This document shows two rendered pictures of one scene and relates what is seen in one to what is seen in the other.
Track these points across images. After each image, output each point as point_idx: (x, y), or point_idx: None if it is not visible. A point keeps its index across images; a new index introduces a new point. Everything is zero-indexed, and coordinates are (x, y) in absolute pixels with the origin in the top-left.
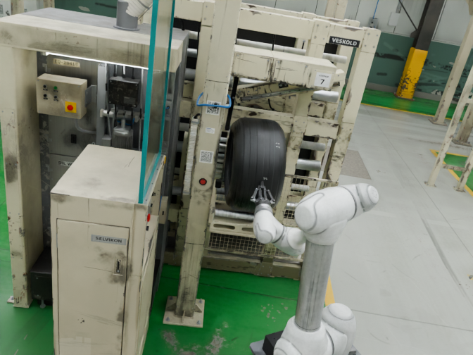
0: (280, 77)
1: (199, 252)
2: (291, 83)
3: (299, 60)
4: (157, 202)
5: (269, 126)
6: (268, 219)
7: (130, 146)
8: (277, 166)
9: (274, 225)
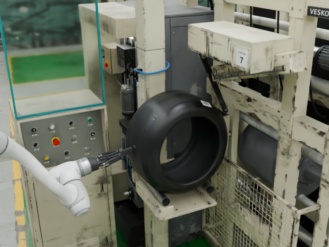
0: (213, 53)
1: (149, 214)
2: (221, 60)
3: (233, 34)
4: (106, 145)
5: (170, 99)
6: (61, 165)
7: (129, 101)
8: (143, 137)
9: (60, 173)
